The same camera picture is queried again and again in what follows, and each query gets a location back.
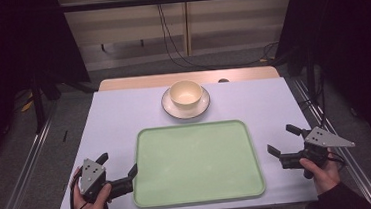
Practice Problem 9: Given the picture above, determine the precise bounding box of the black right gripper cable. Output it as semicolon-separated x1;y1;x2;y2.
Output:
326;150;347;170

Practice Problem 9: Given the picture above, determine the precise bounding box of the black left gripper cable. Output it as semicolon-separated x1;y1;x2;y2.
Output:
66;174;86;209

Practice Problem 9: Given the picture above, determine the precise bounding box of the light green tray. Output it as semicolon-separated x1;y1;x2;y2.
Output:
127;117;268;209

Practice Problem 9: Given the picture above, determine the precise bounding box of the white table cover sheet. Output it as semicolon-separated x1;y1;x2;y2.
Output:
46;74;320;209

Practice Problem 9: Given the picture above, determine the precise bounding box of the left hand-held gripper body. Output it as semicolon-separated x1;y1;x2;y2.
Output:
76;154;136;207

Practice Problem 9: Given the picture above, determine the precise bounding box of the person's right hand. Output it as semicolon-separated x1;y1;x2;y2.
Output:
298;146;344;197

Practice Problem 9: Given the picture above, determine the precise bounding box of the cream plate with dark rim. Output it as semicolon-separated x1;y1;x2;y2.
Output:
159;84;213;122

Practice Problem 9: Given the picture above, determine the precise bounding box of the black wall cable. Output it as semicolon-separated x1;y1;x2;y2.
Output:
154;0;283;74

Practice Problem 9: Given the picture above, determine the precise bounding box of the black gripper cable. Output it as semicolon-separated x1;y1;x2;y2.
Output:
66;174;86;209
326;150;347;170

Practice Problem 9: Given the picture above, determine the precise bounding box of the dark curtain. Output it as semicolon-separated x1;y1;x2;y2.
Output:
0;0;98;177
269;0;371;170

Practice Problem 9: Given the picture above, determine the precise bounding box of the aluminium floor rail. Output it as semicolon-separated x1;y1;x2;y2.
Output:
292;72;371;209
0;100;67;209

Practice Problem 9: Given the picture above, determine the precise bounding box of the light wooden vertical post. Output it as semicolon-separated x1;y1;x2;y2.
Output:
180;0;194;57

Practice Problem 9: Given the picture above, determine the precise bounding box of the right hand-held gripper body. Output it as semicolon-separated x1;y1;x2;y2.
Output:
276;123;360;182

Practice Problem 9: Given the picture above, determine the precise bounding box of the black metal stand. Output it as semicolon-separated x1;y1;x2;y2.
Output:
28;70;49;134

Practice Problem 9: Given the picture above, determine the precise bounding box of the cream bowl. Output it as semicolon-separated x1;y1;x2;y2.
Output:
168;78;205;112

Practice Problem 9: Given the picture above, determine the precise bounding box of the light wooden table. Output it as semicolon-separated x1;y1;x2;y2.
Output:
96;64;282;93

